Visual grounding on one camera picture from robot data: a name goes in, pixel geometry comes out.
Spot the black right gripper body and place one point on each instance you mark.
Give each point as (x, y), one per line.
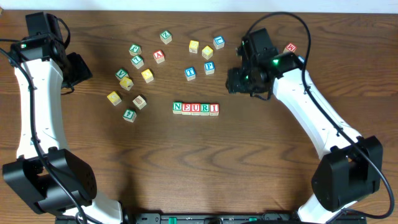
(234, 81)

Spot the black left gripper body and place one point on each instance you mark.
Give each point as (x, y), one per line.
(78, 71)

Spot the red I block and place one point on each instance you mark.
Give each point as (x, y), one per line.
(214, 109)

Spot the green R block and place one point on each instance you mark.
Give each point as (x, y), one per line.
(204, 109)

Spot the red U block moved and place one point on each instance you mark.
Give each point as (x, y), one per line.
(195, 109)

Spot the red E block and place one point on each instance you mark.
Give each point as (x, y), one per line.
(186, 109)

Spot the green N block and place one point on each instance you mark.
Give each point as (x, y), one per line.
(177, 107)

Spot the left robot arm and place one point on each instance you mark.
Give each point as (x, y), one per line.
(46, 175)

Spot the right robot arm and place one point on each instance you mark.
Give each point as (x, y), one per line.
(349, 163)

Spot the green V block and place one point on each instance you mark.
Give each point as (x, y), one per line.
(121, 73)

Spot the yellow block lower left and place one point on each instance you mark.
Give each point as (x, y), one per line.
(114, 98)

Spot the red M block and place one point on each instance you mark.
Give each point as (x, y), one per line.
(290, 48)

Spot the blue 2 block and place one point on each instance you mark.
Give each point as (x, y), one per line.
(301, 58)

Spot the blue P block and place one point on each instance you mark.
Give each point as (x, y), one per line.
(209, 68)

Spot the yellow block beside V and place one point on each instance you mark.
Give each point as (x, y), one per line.
(126, 83)

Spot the blue L block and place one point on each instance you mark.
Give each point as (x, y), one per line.
(218, 42)

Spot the yellow G block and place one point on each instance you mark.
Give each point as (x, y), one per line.
(207, 52)

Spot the blue T block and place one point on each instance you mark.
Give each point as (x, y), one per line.
(190, 73)

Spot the green 4 block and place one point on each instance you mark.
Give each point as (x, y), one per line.
(129, 115)

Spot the plain wooden picture block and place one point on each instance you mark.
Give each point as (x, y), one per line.
(139, 102)

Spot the yellow block middle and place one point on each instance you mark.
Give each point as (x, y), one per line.
(147, 75)

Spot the yellow block far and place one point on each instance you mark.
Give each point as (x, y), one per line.
(193, 46)

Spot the red A block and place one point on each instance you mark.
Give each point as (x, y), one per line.
(159, 56)

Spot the green Z block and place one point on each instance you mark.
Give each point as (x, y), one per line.
(166, 37)

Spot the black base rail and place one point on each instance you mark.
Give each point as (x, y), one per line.
(266, 218)

